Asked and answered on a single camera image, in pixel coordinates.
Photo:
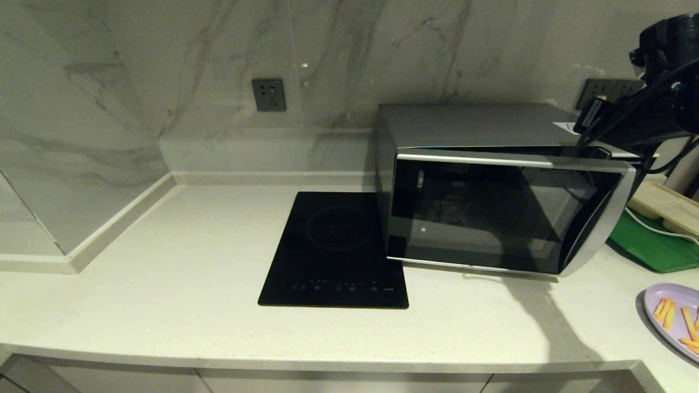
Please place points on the grey single wall outlet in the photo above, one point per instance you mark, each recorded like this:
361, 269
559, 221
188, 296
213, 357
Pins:
268, 95

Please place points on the orange french fry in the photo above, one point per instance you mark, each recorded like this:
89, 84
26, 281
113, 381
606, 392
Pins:
659, 309
689, 325
689, 342
693, 349
670, 317
665, 310

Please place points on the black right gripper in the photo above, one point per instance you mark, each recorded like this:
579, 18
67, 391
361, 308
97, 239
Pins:
628, 120

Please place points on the silver microwave oven body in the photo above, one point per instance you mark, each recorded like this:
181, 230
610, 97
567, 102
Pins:
469, 123

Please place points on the black induction cooktop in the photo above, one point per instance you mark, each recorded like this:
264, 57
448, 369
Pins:
333, 251

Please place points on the lavender plastic plate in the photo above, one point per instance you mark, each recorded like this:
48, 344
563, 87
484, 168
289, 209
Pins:
677, 295

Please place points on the grey double wall outlet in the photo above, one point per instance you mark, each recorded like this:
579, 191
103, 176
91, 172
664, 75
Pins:
622, 87

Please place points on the beige cabinet door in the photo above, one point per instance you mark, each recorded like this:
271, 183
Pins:
338, 385
562, 385

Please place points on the green plastic tray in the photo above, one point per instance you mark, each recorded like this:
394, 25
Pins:
650, 248

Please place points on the beige power strip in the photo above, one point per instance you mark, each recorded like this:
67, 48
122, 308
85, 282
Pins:
663, 204

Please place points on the white paper sheet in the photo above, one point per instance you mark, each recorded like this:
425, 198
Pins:
565, 127

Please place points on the microwave door with dark glass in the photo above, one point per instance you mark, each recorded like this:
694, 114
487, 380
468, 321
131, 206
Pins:
491, 213

